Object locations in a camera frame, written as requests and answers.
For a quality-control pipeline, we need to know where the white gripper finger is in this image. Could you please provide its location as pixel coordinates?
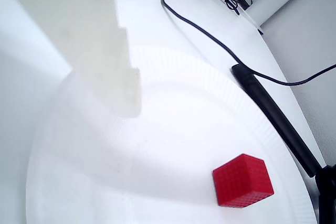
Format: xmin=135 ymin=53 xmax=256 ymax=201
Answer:
xmin=0 ymin=0 xmax=143 ymax=119

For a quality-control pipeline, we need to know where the red cube block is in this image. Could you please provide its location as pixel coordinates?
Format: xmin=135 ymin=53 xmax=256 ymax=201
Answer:
xmin=212 ymin=153 xmax=275 ymax=209

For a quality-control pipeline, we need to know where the white paper plate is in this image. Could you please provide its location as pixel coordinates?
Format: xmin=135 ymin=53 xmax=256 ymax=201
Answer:
xmin=25 ymin=45 xmax=320 ymax=224

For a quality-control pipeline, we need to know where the black tripod pole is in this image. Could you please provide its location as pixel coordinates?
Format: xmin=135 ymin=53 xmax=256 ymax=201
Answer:
xmin=230 ymin=63 xmax=323 ymax=178

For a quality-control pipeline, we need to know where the black tripod hub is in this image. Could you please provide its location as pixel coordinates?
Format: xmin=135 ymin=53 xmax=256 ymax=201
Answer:
xmin=314 ymin=164 xmax=336 ymax=224

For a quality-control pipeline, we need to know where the long black cable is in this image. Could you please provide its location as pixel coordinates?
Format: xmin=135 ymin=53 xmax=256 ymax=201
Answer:
xmin=160 ymin=0 xmax=336 ymax=87

